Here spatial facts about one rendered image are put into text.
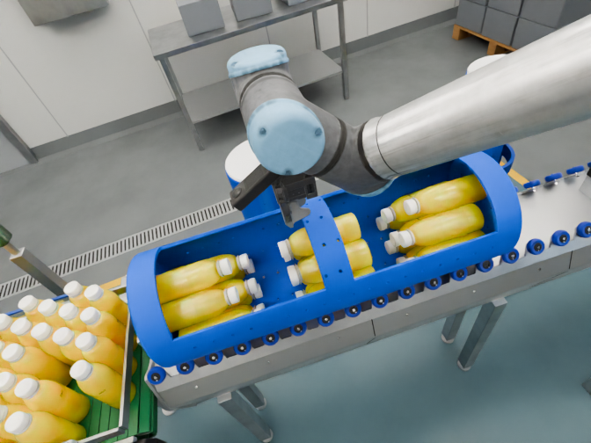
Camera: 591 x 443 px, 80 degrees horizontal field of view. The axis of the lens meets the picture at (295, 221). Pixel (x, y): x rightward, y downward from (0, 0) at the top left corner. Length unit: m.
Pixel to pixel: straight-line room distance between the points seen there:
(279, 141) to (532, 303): 1.93
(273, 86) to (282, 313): 0.49
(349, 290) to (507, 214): 0.38
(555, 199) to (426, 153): 0.93
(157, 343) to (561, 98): 0.76
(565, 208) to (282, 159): 1.03
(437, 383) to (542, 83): 1.65
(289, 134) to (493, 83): 0.21
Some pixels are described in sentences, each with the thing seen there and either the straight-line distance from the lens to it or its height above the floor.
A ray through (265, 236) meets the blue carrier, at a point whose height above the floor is 1.08.
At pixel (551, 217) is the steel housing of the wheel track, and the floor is 0.93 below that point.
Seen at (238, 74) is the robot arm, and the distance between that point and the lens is 0.54.
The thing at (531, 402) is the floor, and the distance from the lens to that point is 2.00.
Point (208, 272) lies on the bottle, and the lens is 0.84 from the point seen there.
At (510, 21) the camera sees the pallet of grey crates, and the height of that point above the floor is 0.35.
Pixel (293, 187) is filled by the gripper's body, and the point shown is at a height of 1.36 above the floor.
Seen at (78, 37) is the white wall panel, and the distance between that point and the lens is 4.00.
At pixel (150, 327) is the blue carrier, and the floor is 1.18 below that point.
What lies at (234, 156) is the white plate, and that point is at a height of 1.04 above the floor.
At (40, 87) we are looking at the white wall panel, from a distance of 4.22.
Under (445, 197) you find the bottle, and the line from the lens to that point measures 0.91.
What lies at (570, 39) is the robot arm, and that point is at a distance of 0.40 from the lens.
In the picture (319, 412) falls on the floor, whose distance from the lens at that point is 1.86.
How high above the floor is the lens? 1.80
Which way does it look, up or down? 47 degrees down
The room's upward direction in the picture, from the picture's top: 14 degrees counter-clockwise
